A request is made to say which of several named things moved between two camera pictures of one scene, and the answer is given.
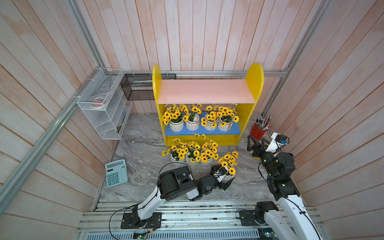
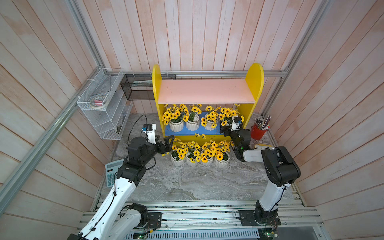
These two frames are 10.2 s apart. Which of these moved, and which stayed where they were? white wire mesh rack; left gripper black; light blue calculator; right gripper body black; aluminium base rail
Moved: left gripper black; right gripper body black
Stayed: aluminium base rail; light blue calculator; white wire mesh rack
